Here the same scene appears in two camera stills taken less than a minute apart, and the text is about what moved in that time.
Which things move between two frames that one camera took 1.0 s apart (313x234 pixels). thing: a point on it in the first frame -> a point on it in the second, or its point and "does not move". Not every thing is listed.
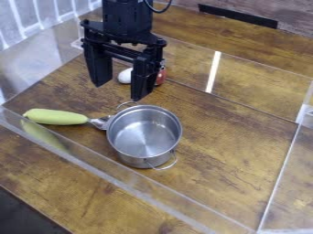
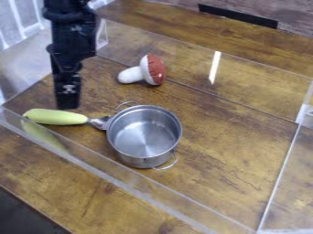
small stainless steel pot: [143, 133] does not move
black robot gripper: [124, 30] -> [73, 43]
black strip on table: [238, 15] does not move
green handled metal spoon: [61, 117] does not move
